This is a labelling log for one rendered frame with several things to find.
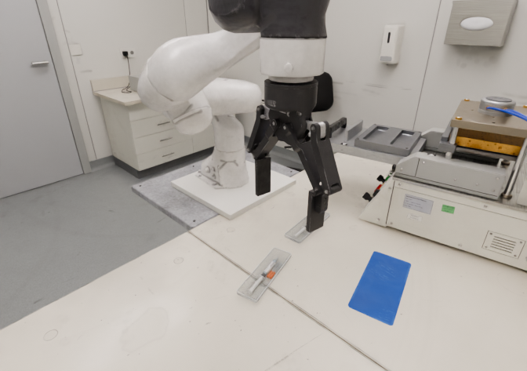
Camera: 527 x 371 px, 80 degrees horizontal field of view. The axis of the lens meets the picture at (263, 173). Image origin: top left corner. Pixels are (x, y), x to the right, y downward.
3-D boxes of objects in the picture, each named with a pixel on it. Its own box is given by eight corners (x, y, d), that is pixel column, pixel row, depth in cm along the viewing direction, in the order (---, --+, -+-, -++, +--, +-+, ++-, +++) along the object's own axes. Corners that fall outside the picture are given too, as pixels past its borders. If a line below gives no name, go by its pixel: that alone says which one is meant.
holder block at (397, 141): (420, 138, 109) (422, 131, 108) (407, 157, 94) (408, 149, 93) (372, 130, 117) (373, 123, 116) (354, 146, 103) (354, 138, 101)
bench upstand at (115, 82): (206, 75, 373) (206, 66, 368) (93, 92, 288) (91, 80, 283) (205, 74, 375) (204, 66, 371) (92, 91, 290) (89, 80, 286)
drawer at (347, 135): (423, 149, 111) (429, 127, 107) (410, 171, 94) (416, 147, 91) (343, 133, 125) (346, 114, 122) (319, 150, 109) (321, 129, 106)
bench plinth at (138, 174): (233, 145, 374) (232, 137, 369) (138, 179, 295) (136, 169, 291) (207, 136, 403) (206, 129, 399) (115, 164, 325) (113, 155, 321)
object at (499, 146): (519, 140, 94) (531, 107, 90) (523, 165, 77) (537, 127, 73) (453, 129, 102) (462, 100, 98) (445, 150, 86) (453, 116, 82)
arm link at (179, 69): (137, 52, 61) (220, -78, 37) (214, 47, 73) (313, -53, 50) (159, 106, 62) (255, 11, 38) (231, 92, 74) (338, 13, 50)
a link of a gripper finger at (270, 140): (278, 125, 46) (273, 118, 46) (250, 161, 55) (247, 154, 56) (298, 121, 48) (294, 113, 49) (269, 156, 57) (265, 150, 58)
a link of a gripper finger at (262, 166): (256, 161, 54) (254, 160, 55) (257, 196, 57) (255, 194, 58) (270, 157, 56) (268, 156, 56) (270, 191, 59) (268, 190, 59)
